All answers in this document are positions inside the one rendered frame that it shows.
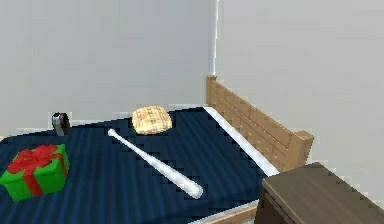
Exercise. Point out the tan plaid pillow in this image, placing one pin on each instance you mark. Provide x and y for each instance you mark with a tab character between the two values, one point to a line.
151	120

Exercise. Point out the white baseball bat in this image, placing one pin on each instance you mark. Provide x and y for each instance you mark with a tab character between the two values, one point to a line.
160	166

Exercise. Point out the wooden bed with blue cover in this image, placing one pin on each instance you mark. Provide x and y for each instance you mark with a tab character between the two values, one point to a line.
126	186

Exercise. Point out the small black and silver object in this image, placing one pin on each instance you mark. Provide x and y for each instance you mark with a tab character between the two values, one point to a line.
60	123

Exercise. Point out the dark brown wooden table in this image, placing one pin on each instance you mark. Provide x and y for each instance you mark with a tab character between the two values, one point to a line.
313	196

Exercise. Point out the green gift box red ribbon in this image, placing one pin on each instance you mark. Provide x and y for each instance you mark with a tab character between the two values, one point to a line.
36	175

